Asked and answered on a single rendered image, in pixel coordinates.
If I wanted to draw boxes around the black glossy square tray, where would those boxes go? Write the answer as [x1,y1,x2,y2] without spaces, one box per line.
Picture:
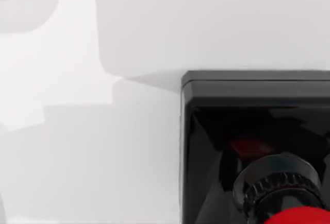
[179,70,330,224]

